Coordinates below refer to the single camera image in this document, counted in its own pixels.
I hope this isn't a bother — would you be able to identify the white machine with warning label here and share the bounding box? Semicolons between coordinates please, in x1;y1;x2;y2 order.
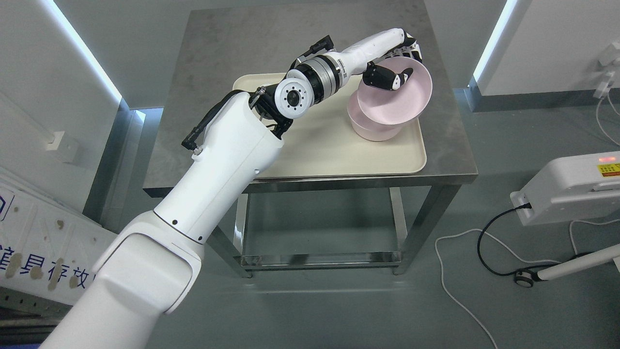
510;152;620;226

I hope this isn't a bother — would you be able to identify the stainless steel table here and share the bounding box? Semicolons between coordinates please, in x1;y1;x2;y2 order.
144;0;478;277

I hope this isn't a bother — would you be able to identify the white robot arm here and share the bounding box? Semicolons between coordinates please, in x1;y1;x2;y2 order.
41;37;384;349

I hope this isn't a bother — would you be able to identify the white wall plug right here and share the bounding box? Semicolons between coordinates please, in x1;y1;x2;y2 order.
593;40;620;99

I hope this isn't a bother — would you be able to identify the white stand leg with caster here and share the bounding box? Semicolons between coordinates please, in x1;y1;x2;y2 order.
513;244;620;288

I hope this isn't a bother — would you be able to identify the white floor cable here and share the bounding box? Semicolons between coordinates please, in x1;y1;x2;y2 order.
434;228;561;349

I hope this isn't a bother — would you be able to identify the white sign board with characters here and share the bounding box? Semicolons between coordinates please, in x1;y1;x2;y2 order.
0;172;116;305

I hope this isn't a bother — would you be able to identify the pink bowl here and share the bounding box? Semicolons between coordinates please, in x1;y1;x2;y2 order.
347;92;413;142
358;57;433;126

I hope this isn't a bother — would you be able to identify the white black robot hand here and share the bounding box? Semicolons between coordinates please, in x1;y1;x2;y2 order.
328;28;421;91

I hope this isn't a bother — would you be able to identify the white wall socket left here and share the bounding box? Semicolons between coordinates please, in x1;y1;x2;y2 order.
45;131;80;164

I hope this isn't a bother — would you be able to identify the beige plastic tray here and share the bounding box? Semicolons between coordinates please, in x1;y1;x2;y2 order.
257;77;427;180

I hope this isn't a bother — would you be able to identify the metal shelf frame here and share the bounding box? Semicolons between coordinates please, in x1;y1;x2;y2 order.
0;287;71;349

